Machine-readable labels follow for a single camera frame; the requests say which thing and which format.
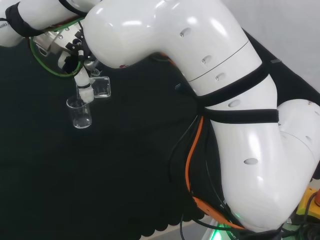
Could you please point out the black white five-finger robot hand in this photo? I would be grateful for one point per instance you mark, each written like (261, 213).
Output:
(83, 87)

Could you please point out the clear glass beaker with water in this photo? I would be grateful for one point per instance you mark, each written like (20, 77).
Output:
(102, 87)

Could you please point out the clear glass beaker with spout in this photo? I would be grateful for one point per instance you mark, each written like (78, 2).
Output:
(80, 115)

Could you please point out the black bench cloth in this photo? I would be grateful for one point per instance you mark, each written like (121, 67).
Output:
(87, 162)

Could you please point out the grey tape strip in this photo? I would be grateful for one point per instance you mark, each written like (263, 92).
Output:
(275, 61)

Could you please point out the yellow stop button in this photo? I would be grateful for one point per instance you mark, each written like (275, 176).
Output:
(308, 205)

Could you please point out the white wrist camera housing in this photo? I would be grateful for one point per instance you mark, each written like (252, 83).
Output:
(53, 41)

